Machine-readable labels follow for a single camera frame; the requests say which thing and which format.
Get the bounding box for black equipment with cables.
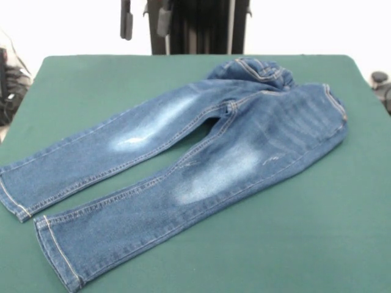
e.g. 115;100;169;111
0;27;33;128

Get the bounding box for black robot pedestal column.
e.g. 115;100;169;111
142;0;254;56

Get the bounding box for black round-topped device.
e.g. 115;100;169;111
371;71;391;116

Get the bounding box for blue denim jeans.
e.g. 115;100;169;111
0;57;349;289

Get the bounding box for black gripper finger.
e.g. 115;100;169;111
119;0;134;41
156;0;172;37

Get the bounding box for dark green table cloth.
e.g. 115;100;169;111
0;54;391;293

